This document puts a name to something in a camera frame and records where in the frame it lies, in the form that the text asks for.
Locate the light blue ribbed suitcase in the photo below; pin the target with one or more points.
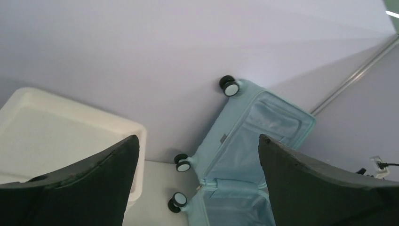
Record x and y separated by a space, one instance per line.
232 189

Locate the white drawer box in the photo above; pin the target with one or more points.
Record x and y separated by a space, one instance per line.
41 132

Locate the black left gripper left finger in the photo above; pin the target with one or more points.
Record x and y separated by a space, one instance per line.
90 192

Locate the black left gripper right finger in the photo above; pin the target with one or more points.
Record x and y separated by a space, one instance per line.
307 192

